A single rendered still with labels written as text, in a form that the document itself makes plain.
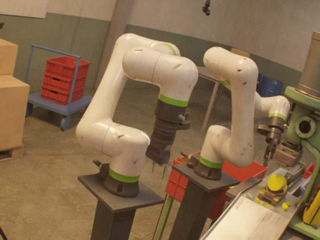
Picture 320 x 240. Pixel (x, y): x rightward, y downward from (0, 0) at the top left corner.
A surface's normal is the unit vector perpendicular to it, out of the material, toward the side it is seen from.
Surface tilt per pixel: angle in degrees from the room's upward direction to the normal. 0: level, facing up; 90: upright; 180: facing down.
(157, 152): 87
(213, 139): 87
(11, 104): 90
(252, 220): 30
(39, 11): 90
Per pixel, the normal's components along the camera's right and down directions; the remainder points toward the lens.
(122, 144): -0.19, 0.19
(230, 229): -0.06, -0.75
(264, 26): -0.57, 0.09
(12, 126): 0.82, 0.36
